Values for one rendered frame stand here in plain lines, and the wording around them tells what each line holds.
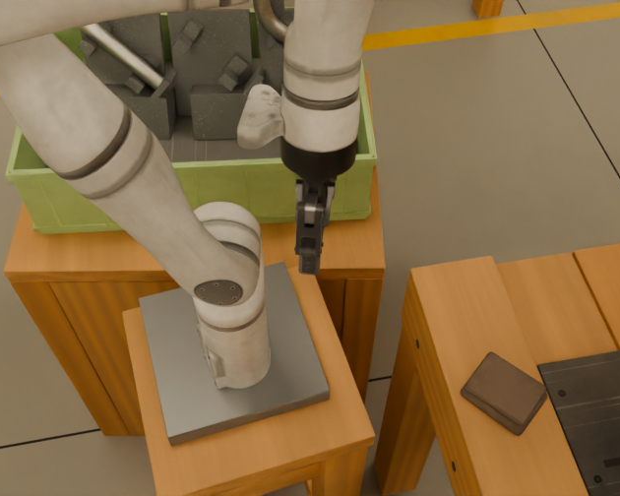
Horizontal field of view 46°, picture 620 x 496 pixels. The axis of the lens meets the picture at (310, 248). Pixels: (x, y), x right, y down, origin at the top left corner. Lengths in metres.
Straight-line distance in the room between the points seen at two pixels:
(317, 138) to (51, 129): 0.23
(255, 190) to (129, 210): 0.58
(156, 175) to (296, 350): 0.48
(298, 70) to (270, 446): 0.61
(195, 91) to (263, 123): 0.74
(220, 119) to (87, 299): 0.42
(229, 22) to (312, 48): 0.79
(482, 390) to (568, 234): 1.45
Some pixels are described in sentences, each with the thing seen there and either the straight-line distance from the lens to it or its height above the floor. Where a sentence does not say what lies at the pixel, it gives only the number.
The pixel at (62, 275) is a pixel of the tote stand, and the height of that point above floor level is 0.78.
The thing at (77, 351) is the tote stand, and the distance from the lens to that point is 1.64.
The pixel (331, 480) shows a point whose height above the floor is 0.69.
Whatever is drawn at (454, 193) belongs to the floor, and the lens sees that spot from 2.48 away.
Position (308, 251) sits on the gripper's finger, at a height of 1.29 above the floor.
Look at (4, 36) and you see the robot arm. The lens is 0.61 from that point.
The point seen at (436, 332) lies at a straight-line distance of 1.13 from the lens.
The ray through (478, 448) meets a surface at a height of 0.90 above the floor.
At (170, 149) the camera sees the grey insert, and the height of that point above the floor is 0.85.
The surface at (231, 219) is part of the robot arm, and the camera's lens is 0.84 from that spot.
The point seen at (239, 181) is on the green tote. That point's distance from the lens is 1.27.
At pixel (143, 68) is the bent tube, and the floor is 0.98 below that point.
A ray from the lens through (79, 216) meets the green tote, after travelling 1.37.
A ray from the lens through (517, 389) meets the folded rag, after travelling 1.08.
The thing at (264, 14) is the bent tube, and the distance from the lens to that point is 1.34.
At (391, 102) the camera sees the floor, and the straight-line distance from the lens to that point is 2.74.
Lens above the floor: 1.88
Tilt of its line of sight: 55 degrees down
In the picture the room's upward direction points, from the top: straight up
